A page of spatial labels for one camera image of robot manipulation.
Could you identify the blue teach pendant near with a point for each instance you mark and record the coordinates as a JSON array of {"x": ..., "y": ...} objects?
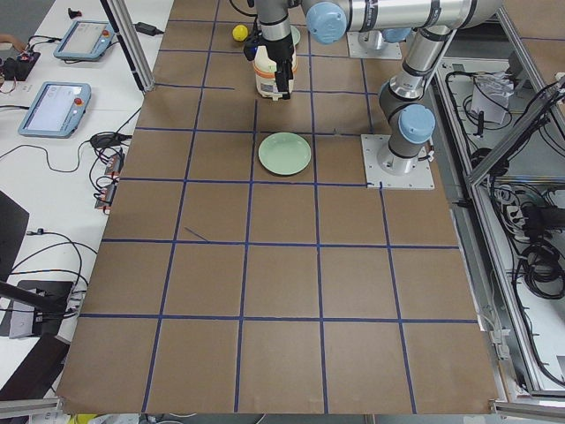
[{"x": 56, "y": 110}]

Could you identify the blue teach pendant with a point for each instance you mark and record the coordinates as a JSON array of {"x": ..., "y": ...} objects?
[
  {"x": 56, "y": 110},
  {"x": 86, "y": 40}
]

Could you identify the yellow bell pepper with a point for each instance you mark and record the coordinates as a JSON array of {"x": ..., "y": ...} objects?
[{"x": 239, "y": 33}]

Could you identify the blue teach pendant far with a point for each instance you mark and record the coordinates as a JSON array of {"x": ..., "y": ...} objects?
[{"x": 86, "y": 40}]

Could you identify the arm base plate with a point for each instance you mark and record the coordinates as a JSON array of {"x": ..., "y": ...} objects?
[
  {"x": 372, "y": 45},
  {"x": 384, "y": 170}
]

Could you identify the black power adapter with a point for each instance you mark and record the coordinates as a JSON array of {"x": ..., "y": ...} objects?
[{"x": 145, "y": 28}]

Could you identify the white rice cooker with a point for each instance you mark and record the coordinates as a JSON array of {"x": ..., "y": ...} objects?
[{"x": 264, "y": 69}]

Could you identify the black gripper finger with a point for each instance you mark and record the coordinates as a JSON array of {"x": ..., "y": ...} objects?
[{"x": 283, "y": 77}]

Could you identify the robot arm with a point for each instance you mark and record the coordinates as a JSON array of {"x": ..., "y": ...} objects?
[
  {"x": 328, "y": 21},
  {"x": 365, "y": 98}
]

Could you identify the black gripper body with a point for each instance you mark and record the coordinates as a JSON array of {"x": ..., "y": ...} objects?
[{"x": 280, "y": 51}]

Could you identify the green plate near arm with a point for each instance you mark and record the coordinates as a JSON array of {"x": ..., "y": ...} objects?
[
  {"x": 284, "y": 153},
  {"x": 296, "y": 35}
]

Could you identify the aluminium frame post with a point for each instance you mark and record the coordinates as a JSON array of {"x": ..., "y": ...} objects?
[{"x": 121, "y": 22}]

